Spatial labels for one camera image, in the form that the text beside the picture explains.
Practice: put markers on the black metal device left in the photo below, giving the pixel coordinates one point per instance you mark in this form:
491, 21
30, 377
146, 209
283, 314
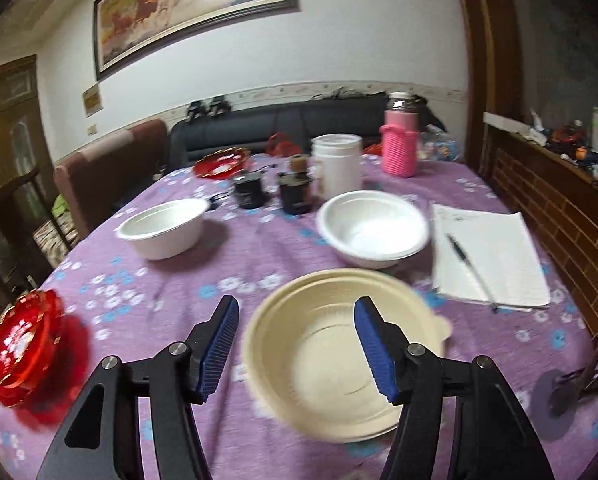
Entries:
248, 190

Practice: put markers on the white plastic jar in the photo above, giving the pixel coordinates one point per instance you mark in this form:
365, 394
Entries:
337, 164

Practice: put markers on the black ballpoint pen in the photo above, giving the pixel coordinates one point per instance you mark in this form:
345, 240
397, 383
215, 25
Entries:
460, 252

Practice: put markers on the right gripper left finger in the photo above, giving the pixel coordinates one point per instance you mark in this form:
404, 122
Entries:
201, 358

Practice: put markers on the dark wooden cabinet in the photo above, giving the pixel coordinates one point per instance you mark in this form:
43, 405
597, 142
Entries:
22, 140

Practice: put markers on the wooden sideboard with clutter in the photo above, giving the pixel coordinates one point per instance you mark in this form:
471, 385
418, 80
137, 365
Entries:
558, 201

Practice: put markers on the far red glass dish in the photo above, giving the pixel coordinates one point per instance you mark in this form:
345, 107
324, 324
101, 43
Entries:
222, 164

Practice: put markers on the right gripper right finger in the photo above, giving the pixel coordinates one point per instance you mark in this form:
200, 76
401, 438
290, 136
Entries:
391, 357

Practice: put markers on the pink sleeved thermos bottle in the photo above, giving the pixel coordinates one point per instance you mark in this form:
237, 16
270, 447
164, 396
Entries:
399, 135

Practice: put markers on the dark wooden chair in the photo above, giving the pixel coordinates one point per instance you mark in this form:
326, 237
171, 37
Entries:
30, 263

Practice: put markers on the white lined notebook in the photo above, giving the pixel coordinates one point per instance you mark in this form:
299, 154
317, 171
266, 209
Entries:
501, 248

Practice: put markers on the deep white paper bowl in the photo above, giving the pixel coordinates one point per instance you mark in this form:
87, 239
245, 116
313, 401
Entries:
166, 230

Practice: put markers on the black leather sofa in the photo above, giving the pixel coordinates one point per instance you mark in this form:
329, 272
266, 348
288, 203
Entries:
300, 122

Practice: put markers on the beige plastic bowl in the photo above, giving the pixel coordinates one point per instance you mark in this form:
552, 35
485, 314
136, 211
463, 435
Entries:
304, 362

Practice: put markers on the small white paper bowl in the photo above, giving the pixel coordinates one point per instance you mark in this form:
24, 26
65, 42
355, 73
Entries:
372, 229

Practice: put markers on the phone on round stand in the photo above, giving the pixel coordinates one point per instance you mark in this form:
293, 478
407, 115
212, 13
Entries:
556, 396

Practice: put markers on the framed horse painting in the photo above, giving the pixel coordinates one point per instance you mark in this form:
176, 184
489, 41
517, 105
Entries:
126, 30

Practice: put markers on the black bottle with cork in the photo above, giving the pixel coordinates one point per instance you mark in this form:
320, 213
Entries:
294, 186

